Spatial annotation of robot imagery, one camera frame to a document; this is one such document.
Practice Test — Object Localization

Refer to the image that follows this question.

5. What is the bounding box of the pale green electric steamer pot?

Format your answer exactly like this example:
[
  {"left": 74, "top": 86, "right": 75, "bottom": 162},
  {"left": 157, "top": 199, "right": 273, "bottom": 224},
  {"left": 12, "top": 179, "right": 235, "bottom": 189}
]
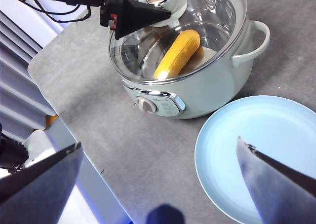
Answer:
[{"left": 110, "top": 19, "right": 271, "bottom": 120}]

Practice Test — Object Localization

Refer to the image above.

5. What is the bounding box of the white metal frame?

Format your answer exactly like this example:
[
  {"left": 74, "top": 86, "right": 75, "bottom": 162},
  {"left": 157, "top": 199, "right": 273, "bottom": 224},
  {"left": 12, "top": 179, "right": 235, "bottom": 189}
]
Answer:
[{"left": 0, "top": 0, "right": 65, "bottom": 141}]

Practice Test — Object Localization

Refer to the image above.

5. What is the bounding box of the white device housing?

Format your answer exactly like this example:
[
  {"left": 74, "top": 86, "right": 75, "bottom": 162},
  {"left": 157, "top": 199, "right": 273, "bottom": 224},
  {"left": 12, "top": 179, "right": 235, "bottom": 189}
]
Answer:
[{"left": 21, "top": 129, "right": 60, "bottom": 170}]

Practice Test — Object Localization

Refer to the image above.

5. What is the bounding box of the blue round plate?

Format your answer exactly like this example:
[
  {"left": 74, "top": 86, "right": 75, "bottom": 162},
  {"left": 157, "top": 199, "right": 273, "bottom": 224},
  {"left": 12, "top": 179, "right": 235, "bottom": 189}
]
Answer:
[{"left": 194, "top": 95, "right": 316, "bottom": 224}]

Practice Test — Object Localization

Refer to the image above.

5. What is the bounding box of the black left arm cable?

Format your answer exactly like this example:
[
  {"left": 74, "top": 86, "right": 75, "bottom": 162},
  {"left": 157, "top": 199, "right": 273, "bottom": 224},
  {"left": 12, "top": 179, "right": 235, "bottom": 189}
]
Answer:
[{"left": 11, "top": 0, "right": 92, "bottom": 24}]

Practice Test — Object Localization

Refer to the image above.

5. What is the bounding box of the yellow corn cob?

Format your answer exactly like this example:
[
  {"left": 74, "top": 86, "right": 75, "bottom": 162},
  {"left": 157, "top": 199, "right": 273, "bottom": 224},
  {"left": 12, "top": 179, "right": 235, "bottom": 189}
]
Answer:
[{"left": 153, "top": 29, "right": 201, "bottom": 81}]

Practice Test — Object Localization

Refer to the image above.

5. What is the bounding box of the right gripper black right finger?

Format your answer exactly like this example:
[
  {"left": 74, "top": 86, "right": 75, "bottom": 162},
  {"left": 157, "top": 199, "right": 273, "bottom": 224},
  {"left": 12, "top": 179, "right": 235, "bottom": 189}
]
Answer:
[{"left": 236, "top": 136, "right": 316, "bottom": 224}]

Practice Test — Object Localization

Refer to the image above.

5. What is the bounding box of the small orange object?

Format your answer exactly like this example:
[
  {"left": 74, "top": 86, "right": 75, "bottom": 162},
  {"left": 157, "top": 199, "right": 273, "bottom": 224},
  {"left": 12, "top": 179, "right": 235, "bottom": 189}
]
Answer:
[{"left": 45, "top": 114, "right": 59, "bottom": 130}]

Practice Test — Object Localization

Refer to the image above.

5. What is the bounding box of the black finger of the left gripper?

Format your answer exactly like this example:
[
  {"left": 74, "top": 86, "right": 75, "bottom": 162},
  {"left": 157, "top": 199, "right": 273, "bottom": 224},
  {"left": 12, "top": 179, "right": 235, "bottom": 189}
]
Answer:
[{"left": 114, "top": 0, "right": 173, "bottom": 40}]

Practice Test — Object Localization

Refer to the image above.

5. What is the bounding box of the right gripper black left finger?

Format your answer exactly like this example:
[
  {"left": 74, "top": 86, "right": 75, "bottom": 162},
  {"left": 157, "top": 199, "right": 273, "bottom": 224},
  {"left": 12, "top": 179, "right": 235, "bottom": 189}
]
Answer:
[{"left": 0, "top": 141, "right": 84, "bottom": 224}]

